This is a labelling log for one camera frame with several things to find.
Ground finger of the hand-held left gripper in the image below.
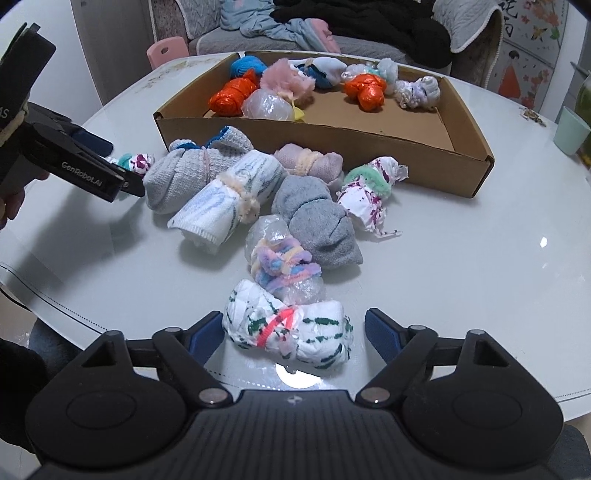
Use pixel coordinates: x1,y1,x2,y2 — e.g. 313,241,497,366
28,105,146,203
69,127,114,157

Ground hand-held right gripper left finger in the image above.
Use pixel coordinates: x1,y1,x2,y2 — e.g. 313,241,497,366
81,310,229,407

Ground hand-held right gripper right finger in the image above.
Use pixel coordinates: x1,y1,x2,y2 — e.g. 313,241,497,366
355,308,511,407

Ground grey-white knit sock bundle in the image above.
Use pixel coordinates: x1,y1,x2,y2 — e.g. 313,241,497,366
142,126,256,214

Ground white green-print bag red tie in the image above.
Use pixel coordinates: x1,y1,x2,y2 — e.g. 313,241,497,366
222,278,355,369

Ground white blue-striped sock bundle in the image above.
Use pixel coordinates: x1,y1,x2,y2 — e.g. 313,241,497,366
167,150,288,256

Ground clear bag pastel tie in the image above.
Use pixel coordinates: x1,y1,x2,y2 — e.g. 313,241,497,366
245,213,328,305

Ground white purple-print bag green tie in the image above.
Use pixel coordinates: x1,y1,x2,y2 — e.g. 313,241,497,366
335,156,411,241

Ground grey sock bundle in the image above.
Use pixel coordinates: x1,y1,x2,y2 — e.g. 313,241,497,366
271,175,366,269

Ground orange plastic bag bundle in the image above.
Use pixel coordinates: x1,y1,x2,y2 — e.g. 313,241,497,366
209,75,260,117
342,73,387,113

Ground clear plastic bag bundle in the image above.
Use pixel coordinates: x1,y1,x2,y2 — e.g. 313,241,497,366
241,89,302,122

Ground pink-beige sock bundle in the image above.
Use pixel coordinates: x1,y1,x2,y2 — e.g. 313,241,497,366
273,143,346,186

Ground pink fluffy toy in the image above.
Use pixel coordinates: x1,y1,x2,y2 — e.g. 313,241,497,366
259,59,318,101

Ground cardboard box tray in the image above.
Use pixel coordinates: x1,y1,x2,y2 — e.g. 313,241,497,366
153,52,495,200

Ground light blue sock bundle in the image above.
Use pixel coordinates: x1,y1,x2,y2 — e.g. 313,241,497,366
295,56,346,89

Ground white bubble bag lilac tie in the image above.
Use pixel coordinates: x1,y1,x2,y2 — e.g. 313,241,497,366
394,75,441,110

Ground clear bubble bag green tie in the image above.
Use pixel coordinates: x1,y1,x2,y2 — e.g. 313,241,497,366
341,58,400,86

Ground person's left hand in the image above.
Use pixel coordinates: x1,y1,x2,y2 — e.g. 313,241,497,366
0,168,49,232

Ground grey cabinet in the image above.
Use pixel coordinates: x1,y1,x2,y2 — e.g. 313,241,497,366
71,0,155,109

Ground pink plastic stool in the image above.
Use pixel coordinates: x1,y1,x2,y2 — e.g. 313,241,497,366
146,38,189,71

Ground grey sofa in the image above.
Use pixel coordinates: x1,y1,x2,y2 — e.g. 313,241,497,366
178,0,504,88

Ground light blue garment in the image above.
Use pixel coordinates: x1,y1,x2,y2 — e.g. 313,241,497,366
219,0,324,47

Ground person's dark clothing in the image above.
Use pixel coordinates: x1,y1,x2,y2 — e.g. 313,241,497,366
0,337,51,462

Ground pink cloth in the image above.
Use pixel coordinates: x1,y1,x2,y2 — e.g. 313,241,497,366
305,18,342,54

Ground dried scraps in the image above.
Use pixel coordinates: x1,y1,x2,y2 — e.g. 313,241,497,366
519,107,548,127

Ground green cup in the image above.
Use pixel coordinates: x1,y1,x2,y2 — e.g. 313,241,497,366
554,106,591,155

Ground green bottle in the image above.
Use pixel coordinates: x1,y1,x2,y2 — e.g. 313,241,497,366
577,74,591,167

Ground black garment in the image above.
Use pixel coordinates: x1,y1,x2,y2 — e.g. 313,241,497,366
270,0,453,70

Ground wall poster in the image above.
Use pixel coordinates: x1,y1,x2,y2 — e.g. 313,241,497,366
496,0,566,112

